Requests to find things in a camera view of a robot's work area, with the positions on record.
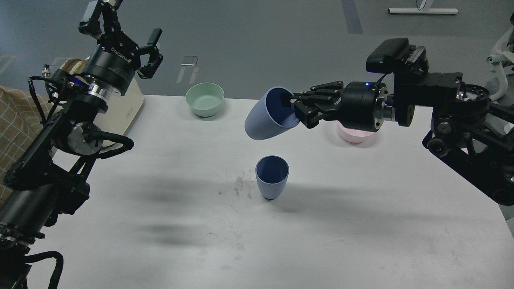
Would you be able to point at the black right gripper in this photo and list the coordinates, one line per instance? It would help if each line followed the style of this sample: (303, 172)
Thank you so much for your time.
(358, 107)

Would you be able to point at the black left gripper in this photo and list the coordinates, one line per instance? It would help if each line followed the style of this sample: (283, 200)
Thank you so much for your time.
(115, 60)

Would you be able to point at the blue cup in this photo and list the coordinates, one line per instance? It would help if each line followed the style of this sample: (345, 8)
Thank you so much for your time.
(272, 115)
(272, 175)

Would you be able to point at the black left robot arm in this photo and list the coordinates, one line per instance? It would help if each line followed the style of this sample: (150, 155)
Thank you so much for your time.
(49, 179)

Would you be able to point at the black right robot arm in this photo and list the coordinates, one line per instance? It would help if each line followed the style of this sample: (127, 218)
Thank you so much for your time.
(459, 134)

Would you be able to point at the pink bowl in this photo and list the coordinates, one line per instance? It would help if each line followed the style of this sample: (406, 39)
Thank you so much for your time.
(352, 135)

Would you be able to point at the cream toaster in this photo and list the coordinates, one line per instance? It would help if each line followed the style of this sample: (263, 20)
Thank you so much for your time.
(122, 110)

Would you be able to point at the green bowl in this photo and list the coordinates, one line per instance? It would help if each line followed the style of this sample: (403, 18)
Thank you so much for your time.
(205, 99)

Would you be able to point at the white table base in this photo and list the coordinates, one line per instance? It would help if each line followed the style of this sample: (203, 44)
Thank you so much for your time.
(425, 7)

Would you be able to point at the checkered brown cloth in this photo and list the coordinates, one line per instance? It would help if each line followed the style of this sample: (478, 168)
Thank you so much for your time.
(19, 125)

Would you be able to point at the white rolling stand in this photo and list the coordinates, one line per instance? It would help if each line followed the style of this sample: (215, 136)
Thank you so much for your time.
(501, 57)

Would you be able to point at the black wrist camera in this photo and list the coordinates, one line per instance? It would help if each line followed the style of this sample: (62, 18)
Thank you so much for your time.
(397, 56)

